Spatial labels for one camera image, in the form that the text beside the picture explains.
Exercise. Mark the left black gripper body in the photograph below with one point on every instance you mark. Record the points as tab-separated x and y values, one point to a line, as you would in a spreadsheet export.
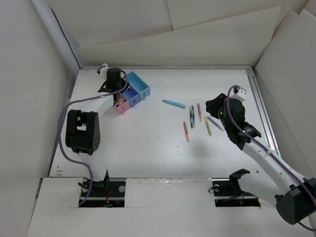
122	85

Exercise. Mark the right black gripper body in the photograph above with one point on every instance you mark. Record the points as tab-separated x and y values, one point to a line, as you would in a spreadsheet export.
224	121

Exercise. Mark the lilac pen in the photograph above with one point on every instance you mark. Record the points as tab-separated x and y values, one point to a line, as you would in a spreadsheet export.
215	123

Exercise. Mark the pink beige eraser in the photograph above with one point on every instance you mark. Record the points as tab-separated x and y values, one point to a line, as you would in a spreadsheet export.
120	102

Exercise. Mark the orange pink pen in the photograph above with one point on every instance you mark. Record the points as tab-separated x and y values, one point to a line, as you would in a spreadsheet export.
186	132

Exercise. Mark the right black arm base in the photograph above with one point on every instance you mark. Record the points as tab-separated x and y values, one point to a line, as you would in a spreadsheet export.
227	192

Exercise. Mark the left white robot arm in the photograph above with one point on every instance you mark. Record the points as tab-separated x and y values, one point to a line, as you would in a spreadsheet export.
79	135

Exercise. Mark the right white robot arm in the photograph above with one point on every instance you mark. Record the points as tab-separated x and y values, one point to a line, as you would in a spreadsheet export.
292	194

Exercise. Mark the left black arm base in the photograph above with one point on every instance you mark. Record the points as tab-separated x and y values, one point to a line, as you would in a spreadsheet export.
107	193

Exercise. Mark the dark blue plastic bin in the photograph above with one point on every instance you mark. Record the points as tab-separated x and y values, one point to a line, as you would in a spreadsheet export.
132	96

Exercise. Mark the cream yellow pen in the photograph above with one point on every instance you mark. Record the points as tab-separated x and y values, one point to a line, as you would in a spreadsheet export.
207	126

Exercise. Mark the light blue plastic bin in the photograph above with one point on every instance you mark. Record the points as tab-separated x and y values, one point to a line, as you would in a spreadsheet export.
139	85

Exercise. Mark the pink plastic bin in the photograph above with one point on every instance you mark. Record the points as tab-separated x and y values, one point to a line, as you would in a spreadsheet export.
123	108

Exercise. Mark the aluminium rail right side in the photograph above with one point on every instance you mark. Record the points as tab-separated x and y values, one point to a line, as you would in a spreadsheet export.
264	118

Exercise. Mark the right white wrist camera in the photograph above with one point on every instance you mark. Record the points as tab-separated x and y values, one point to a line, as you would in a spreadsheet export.
239	93

